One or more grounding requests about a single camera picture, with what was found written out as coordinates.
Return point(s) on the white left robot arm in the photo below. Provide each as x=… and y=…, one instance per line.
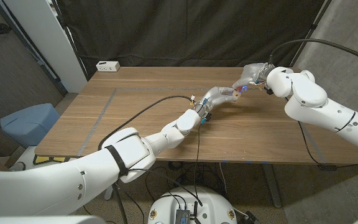
x=73, y=186

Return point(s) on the wooden block with holes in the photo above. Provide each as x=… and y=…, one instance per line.
x=235, y=94

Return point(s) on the blue padded stool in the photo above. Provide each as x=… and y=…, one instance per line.
x=30, y=124

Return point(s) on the black door frame strip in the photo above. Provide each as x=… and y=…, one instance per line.
x=30, y=46

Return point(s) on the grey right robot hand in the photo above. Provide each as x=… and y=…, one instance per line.
x=253, y=74

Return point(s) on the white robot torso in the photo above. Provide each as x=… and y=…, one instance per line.
x=210, y=202

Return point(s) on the grey sneaker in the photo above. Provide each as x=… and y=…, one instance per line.
x=19, y=166

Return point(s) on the black table control panel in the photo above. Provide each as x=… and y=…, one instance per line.
x=327, y=168

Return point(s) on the yellow black floor sign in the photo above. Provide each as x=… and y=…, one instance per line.
x=50, y=159

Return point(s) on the white table leg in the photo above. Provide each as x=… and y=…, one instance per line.
x=108, y=194

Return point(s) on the grey finned electronics box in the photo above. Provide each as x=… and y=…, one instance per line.
x=182, y=216

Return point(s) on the grey table leg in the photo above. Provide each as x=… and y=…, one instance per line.
x=272, y=186

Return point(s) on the red-headed wooden screw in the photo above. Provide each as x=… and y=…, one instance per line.
x=239, y=88

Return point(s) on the white power strip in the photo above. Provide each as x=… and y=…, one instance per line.
x=107, y=66

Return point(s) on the black backdrop stand pole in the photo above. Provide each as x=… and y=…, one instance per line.
x=71, y=42
x=319, y=19

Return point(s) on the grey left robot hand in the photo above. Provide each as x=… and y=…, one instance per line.
x=214, y=96

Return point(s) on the black antenna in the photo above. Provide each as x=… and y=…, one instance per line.
x=195, y=210

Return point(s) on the black backdrop curtain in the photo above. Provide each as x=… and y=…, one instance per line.
x=182, y=31

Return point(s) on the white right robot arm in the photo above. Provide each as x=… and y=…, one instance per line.
x=322, y=102

